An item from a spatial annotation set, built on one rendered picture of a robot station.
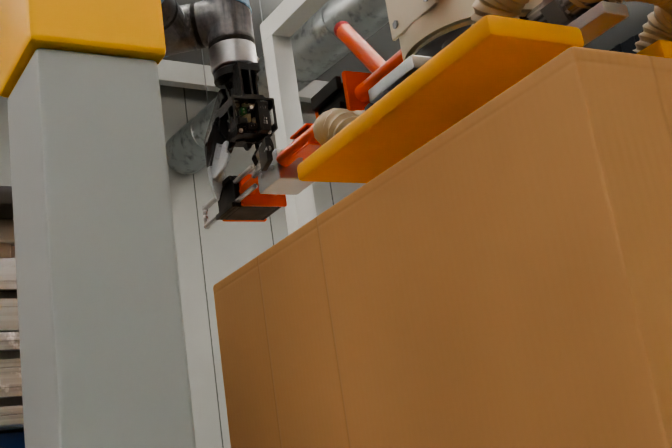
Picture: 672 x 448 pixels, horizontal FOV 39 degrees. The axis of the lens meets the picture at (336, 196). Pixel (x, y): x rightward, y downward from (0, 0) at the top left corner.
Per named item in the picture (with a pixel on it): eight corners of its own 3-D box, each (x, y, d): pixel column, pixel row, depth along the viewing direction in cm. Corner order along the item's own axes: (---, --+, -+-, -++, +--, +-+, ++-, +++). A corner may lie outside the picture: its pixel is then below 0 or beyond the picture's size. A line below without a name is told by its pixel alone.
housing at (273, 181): (320, 179, 133) (316, 150, 134) (277, 178, 130) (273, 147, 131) (299, 195, 139) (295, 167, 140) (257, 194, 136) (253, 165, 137)
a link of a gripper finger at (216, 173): (212, 182, 138) (227, 129, 143) (198, 195, 143) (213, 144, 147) (231, 190, 139) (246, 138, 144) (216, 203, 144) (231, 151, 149)
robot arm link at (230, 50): (202, 57, 153) (248, 61, 157) (205, 83, 152) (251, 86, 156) (219, 36, 147) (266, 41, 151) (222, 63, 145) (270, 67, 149)
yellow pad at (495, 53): (587, 47, 77) (574, -7, 78) (490, 34, 72) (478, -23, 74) (377, 185, 105) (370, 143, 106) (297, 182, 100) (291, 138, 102)
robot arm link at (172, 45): (118, -4, 149) (185, -18, 148) (142, 27, 160) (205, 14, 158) (122, 41, 147) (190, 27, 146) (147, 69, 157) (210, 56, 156)
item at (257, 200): (287, 205, 144) (283, 175, 146) (243, 205, 141) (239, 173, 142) (265, 222, 151) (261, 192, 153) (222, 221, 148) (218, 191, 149)
